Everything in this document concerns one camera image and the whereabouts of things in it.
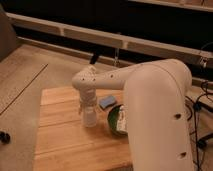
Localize green bowl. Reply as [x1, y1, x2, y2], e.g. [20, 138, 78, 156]
[107, 105, 127, 136]

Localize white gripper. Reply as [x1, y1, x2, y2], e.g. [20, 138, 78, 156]
[78, 98, 97, 115]

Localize black caster wheel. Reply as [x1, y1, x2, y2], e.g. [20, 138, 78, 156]
[0, 131, 10, 144]

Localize black cables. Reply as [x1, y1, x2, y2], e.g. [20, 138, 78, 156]
[185, 41, 213, 171]

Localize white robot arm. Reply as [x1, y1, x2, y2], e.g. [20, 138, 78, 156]
[72, 59, 194, 171]

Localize white ceramic cup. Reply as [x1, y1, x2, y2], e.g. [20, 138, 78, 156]
[82, 107, 97, 127]

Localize wooden board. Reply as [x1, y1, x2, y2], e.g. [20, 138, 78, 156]
[33, 87, 132, 171]

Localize blue eraser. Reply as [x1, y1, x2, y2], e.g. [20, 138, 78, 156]
[99, 96, 116, 109]

